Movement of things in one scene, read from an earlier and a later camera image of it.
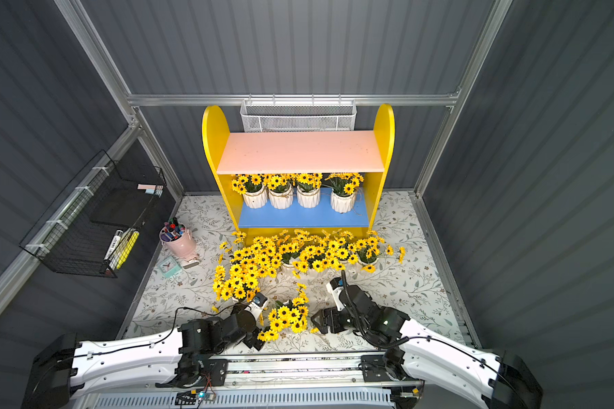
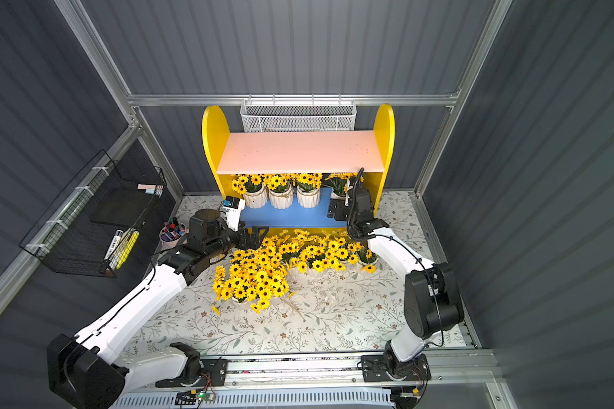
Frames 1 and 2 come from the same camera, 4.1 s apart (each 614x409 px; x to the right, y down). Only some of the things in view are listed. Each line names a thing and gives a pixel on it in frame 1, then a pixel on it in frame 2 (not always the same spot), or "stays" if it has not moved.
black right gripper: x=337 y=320 → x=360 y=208
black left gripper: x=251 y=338 → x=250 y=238
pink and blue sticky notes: x=151 y=189 stays
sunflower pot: x=321 y=254 stays
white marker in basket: x=116 y=239 stays
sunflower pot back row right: x=308 y=189 stays
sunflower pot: x=293 y=256 stays
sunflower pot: x=239 y=282 stays
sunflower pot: x=292 y=313 → x=267 y=281
